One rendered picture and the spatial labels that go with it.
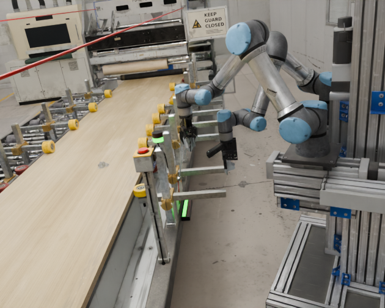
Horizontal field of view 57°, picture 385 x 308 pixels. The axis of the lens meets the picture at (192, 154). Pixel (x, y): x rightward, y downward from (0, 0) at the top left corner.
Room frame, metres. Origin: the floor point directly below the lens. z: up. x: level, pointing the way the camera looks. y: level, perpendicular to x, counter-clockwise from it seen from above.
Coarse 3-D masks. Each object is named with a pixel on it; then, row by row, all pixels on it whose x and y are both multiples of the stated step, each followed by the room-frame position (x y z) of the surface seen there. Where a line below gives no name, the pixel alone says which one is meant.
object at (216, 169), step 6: (192, 168) 1.80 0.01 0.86; (198, 168) 1.79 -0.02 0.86; (204, 168) 1.78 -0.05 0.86; (210, 168) 1.77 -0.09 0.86; (216, 168) 1.76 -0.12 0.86; (222, 168) 1.75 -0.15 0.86; (156, 174) 1.80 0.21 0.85; (180, 174) 1.78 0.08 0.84; (186, 174) 1.78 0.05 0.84; (192, 174) 1.78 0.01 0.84; (198, 174) 1.77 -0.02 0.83
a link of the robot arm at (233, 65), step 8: (264, 24) 1.53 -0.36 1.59; (232, 56) 1.67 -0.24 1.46; (224, 64) 1.72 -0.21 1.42; (232, 64) 1.66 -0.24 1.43; (240, 64) 1.65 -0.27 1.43; (224, 72) 1.69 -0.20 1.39; (232, 72) 1.67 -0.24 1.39; (216, 80) 1.73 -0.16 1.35; (224, 80) 1.70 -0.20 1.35; (216, 88) 1.74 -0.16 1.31; (224, 88) 1.74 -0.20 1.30; (216, 96) 1.76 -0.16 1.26
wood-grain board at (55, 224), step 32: (128, 96) 3.58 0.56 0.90; (160, 96) 3.41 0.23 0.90; (96, 128) 2.65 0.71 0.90; (128, 128) 2.54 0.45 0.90; (64, 160) 2.08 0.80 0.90; (96, 160) 2.01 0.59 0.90; (128, 160) 1.94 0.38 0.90; (32, 192) 1.69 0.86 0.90; (64, 192) 1.64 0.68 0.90; (96, 192) 1.59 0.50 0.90; (128, 192) 1.54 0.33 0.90; (0, 224) 1.41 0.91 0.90; (32, 224) 1.37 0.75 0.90; (64, 224) 1.33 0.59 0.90; (96, 224) 1.30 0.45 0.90; (0, 256) 1.17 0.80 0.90; (32, 256) 1.14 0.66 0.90; (64, 256) 1.11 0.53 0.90; (96, 256) 1.09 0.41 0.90; (0, 288) 0.98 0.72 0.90; (32, 288) 0.96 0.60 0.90; (64, 288) 0.94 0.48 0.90
